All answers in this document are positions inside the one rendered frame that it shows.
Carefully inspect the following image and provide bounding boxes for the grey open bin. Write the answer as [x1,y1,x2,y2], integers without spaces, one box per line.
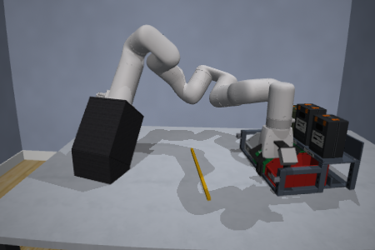
[244,132,260,158]

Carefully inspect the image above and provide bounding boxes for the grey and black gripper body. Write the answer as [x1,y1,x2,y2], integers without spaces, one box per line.
[258,125,293,158]

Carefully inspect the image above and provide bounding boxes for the yellow bar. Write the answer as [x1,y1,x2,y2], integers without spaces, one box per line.
[191,148,211,201]

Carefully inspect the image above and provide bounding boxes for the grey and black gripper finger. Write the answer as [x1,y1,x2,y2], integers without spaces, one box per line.
[283,145,301,168]
[249,144,266,176]

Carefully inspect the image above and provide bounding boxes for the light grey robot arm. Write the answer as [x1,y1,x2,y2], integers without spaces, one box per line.
[96,25,298,165]

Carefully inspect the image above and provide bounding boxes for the dark grey metal shelf rack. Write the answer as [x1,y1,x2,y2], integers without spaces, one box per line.
[236,129,364,196]

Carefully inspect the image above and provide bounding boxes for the red bin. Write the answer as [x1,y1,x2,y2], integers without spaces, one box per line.
[265,152,329,188]

